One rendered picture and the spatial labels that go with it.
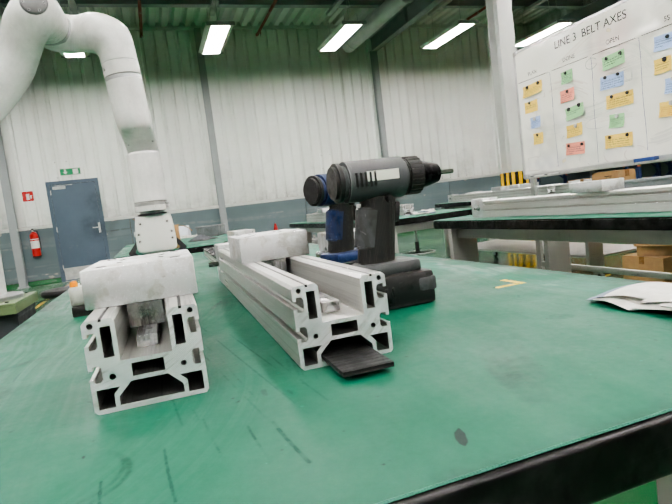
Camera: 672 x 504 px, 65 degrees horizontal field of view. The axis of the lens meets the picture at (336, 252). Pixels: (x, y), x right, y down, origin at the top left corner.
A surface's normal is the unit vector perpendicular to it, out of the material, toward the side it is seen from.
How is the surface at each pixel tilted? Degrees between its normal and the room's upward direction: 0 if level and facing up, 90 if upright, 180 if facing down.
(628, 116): 90
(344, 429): 0
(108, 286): 90
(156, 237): 93
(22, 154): 90
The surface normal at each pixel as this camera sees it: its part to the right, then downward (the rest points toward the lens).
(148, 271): 0.30, 0.05
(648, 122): -0.94, 0.15
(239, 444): -0.12, -0.99
